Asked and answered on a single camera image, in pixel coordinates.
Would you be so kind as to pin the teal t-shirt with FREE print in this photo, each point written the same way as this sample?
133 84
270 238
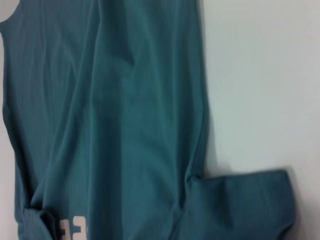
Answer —
125 112

